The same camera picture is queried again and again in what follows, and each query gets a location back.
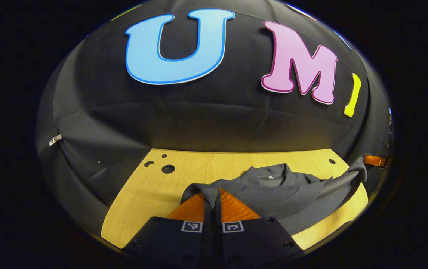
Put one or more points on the black backdrop cloth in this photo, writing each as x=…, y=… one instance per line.
x=124, y=112

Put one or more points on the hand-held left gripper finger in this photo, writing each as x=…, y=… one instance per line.
x=216, y=239
x=209, y=235

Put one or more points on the grey button shirt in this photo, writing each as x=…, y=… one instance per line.
x=273, y=194

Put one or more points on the small white cloth clip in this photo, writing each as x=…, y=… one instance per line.
x=55, y=140

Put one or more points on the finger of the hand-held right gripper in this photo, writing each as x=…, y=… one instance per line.
x=374, y=161

